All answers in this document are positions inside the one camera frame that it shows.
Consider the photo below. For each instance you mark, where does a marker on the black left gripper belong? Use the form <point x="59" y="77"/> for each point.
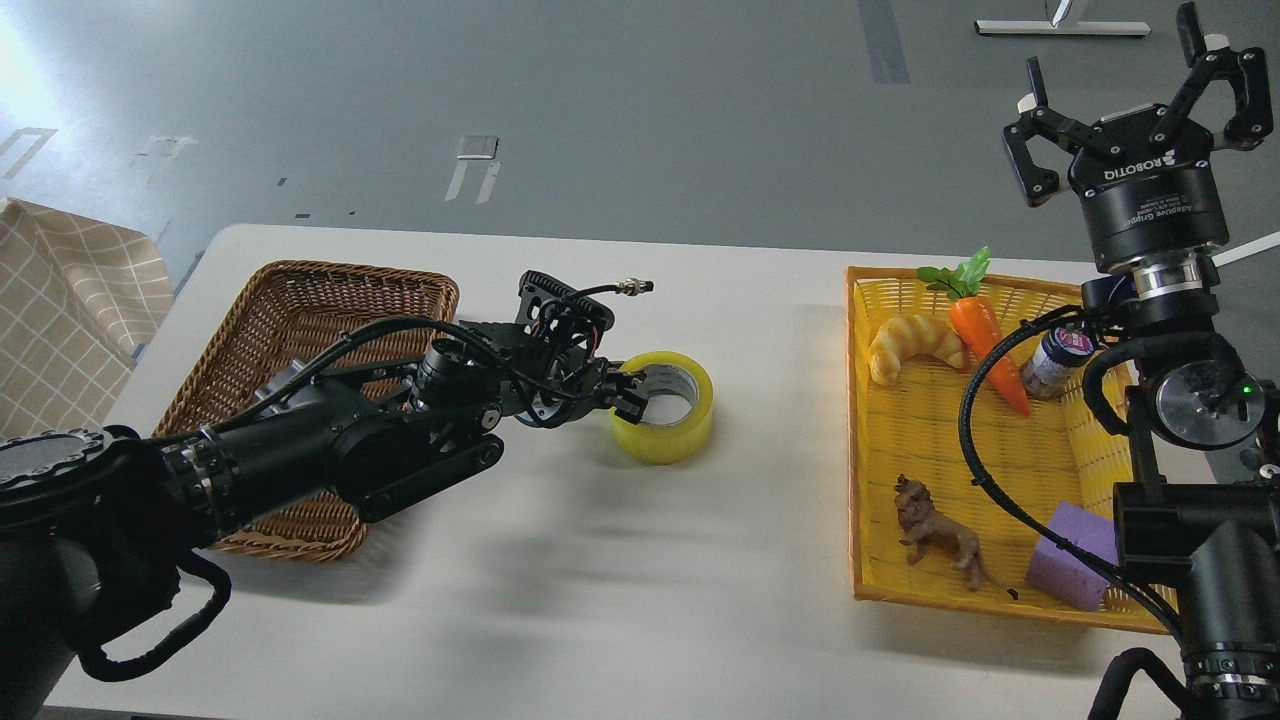
<point x="550" y="383"/>

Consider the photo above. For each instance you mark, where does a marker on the yellow plastic basket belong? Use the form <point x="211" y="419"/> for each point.
<point x="1058" y="454"/>

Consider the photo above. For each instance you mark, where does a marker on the toy croissant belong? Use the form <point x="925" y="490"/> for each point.
<point x="904" y="336"/>

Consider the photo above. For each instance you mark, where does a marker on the beige checkered cloth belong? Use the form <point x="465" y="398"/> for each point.
<point x="78" y="297"/>

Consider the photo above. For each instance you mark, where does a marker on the brown wicker basket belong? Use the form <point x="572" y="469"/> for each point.
<point x="290" y="310"/>

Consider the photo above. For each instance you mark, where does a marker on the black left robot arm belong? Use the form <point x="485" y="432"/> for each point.
<point x="103" y="528"/>

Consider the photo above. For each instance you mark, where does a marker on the small jar with purple lid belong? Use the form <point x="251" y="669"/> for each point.
<point x="1060" y="354"/>

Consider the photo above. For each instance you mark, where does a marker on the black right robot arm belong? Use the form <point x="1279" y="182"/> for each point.
<point x="1196" y="527"/>

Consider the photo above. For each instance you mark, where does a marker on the yellow tape roll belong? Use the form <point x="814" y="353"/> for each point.
<point x="677" y="419"/>

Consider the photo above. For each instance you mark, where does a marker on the purple foam cube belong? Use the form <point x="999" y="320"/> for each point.
<point x="1056" y="572"/>

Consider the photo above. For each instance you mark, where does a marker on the brown toy lion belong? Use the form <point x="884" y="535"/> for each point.
<point x="923" y="526"/>

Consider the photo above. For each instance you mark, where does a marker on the white metal stand base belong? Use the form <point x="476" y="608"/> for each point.
<point x="1062" y="19"/>

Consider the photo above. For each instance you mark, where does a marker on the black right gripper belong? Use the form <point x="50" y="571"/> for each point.
<point x="1150" y="200"/>

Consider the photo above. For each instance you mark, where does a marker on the toy carrot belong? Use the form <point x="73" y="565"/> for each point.
<point x="974" y="319"/>

